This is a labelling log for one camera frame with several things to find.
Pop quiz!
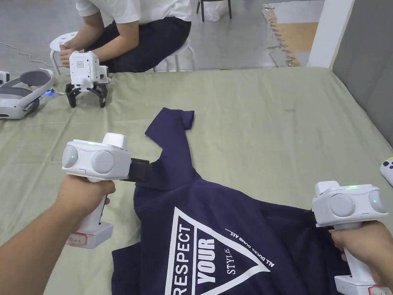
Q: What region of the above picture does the grey padded headboard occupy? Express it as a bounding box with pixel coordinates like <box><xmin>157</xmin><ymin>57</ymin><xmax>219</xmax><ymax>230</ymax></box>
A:
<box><xmin>332</xmin><ymin>0</ymin><xmax>393</xmax><ymax>151</ymax></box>

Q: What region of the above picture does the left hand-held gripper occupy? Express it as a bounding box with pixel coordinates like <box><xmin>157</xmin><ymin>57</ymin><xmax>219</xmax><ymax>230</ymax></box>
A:
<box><xmin>61</xmin><ymin>132</ymin><xmax>153</xmax><ymax>250</ymax></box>

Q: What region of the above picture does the person's right hand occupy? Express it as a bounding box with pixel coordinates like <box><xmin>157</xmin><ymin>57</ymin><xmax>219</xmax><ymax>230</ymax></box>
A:
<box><xmin>331</xmin><ymin>217</ymin><xmax>393</xmax><ymax>295</ymax></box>

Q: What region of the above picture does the black chair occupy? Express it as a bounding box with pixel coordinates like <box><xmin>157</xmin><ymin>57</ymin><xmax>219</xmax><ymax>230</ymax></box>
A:
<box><xmin>196</xmin><ymin>0</ymin><xmax>234</xmax><ymax>22</ymax></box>

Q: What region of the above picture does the white hand controller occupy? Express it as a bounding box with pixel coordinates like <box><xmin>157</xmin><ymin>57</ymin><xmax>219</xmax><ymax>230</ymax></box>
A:
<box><xmin>380</xmin><ymin>157</ymin><xmax>393</xmax><ymax>187</ymax></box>

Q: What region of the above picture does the white and grey headset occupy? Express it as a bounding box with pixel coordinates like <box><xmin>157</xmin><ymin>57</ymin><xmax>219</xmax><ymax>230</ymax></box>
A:
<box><xmin>0</xmin><ymin>69</ymin><xmax>58</xmax><ymax>120</ymax></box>

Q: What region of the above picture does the bed with pale green sheet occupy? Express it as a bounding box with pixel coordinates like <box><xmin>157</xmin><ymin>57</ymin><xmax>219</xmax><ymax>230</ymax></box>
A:
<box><xmin>0</xmin><ymin>66</ymin><xmax>393</xmax><ymax>295</ymax></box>

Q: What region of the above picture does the flattened brown carton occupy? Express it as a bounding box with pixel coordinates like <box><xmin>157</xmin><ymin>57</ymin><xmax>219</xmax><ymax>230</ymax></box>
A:
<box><xmin>261</xmin><ymin>0</ymin><xmax>326</xmax><ymax>68</ymax></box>

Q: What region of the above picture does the spare hand-held gripper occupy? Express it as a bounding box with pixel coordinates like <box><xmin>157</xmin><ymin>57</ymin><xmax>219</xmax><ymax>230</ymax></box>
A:
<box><xmin>65</xmin><ymin>50</ymin><xmax>110</xmax><ymax>108</ymax></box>

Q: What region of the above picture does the white round stool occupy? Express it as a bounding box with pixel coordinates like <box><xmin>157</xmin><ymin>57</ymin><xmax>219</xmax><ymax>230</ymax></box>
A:
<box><xmin>49</xmin><ymin>33</ymin><xmax>78</xmax><ymax>76</ymax></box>
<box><xmin>153</xmin><ymin>38</ymin><xmax>197</xmax><ymax>73</ymax></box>

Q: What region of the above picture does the dark blue printed shirt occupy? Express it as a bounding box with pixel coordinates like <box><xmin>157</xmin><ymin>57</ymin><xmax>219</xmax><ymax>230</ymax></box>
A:
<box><xmin>111</xmin><ymin>107</ymin><xmax>354</xmax><ymax>295</ymax></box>

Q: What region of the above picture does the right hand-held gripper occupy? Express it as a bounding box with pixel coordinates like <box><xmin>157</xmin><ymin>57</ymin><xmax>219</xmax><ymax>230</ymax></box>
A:
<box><xmin>306</xmin><ymin>181</ymin><xmax>389</xmax><ymax>295</ymax></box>

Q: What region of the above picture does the white cable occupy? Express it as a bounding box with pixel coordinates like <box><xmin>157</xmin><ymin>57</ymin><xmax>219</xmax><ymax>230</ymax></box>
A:
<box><xmin>0</xmin><ymin>41</ymin><xmax>53</xmax><ymax>67</ymax></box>

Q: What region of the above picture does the person's left hand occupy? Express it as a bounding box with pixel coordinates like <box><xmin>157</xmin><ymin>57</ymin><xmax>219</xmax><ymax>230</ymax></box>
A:
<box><xmin>54</xmin><ymin>174</ymin><xmax>117</xmax><ymax>244</ymax></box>

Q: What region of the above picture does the person's left forearm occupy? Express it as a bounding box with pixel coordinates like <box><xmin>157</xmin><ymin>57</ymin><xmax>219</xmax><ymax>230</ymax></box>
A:
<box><xmin>0</xmin><ymin>204</ymin><xmax>73</xmax><ymax>295</ymax></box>

